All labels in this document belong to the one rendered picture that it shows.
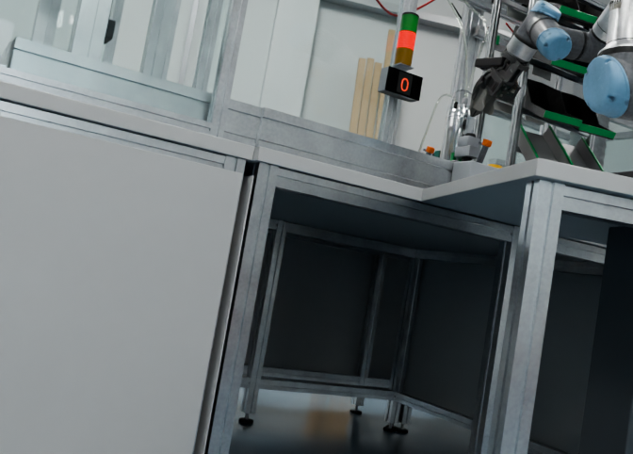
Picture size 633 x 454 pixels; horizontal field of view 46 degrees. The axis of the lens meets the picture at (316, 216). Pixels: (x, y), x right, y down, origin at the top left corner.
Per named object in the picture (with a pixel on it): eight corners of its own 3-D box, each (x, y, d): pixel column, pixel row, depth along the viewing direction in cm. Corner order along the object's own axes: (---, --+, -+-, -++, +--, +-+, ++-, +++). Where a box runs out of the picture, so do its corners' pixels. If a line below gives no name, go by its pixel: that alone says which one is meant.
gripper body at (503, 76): (489, 98, 202) (514, 60, 196) (476, 82, 208) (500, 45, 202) (510, 105, 206) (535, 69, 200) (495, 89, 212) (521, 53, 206)
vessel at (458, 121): (477, 180, 308) (490, 92, 312) (450, 173, 302) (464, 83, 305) (455, 182, 321) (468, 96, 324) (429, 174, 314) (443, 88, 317)
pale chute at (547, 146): (575, 193, 218) (584, 182, 215) (538, 185, 213) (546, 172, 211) (543, 137, 238) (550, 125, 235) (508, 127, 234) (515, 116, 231)
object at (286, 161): (704, 272, 223) (706, 262, 223) (257, 160, 151) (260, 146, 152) (419, 250, 346) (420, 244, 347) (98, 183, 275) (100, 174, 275)
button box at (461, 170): (530, 201, 190) (533, 177, 190) (467, 184, 180) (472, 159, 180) (511, 202, 196) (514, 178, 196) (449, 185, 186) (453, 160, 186)
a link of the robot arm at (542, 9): (544, 6, 189) (534, -7, 196) (519, 42, 195) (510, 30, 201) (568, 18, 192) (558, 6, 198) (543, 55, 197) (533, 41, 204)
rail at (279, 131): (548, 226, 203) (554, 187, 204) (256, 152, 160) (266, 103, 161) (533, 226, 207) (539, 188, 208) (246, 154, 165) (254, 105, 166)
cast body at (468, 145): (479, 158, 210) (483, 135, 210) (468, 155, 208) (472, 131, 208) (461, 160, 217) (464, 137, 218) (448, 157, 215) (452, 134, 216)
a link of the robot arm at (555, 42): (591, 40, 184) (575, 23, 192) (550, 30, 181) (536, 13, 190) (576, 68, 188) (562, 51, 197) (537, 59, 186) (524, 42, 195)
